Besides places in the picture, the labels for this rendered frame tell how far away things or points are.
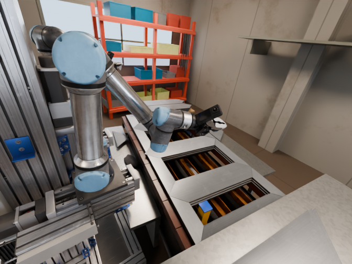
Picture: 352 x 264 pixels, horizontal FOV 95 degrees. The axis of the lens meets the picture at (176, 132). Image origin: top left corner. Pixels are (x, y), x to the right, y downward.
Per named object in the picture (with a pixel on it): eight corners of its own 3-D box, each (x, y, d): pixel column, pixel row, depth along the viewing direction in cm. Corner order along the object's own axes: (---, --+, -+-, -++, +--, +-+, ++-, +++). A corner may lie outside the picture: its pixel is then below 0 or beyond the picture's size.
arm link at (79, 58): (109, 168, 76) (104, 35, 50) (110, 194, 64) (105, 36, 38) (79, 172, 71) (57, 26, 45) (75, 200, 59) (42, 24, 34)
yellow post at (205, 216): (200, 221, 105) (206, 202, 96) (205, 228, 102) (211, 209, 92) (194, 224, 103) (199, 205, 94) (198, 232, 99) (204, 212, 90)
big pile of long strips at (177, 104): (182, 101, 272) (182, 98, 269) (194, 111, 242) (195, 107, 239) (134, 105, 237) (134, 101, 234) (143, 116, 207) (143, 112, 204)
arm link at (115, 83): (59, 44, 56) (146, 131, 86) (52, 47, 47) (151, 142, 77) (85, 23, 55) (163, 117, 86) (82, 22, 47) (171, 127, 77)
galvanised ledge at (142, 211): (121, 128, 205) (121, 125, 203) (161, 218, 108) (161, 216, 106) (105, 130, 196) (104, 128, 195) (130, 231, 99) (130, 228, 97)
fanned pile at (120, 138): (122, 129, 195) (122, 127, 193) (130, 147, 166) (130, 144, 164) (111, 131, 190) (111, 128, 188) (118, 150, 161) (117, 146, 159)
